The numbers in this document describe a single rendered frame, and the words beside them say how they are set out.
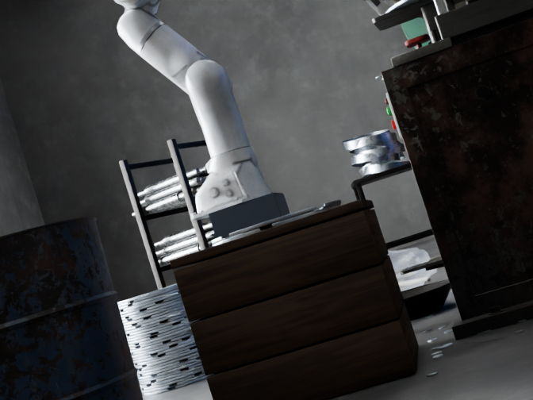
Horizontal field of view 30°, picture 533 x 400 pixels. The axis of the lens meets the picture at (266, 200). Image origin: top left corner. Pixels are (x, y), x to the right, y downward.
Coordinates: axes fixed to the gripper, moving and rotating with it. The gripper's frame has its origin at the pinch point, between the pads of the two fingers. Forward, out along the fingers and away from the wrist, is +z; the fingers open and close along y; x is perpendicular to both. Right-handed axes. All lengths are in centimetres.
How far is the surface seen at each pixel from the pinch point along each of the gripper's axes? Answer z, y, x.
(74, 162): -233, -672, -292
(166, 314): 17, -35, -108
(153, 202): -47, -200, -132
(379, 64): -93, -662, -8
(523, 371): 77, 90, -27
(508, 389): 76, 100, -29
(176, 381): 34, -34, -119
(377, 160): 3, -299, -45
